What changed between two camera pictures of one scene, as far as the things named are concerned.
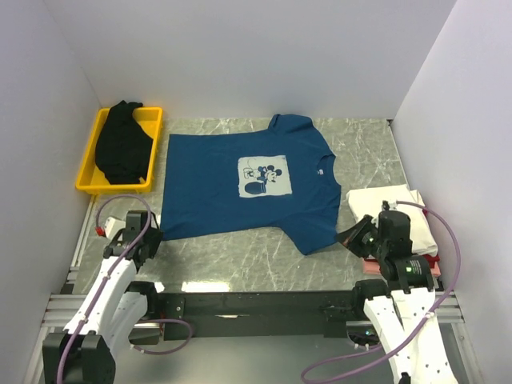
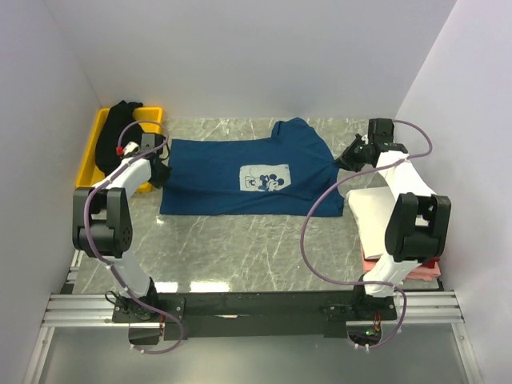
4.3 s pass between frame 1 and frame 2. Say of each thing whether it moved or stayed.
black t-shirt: stayed
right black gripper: moved
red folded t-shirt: stayed
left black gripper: moved
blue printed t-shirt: moved
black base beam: stayed
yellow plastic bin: stayed
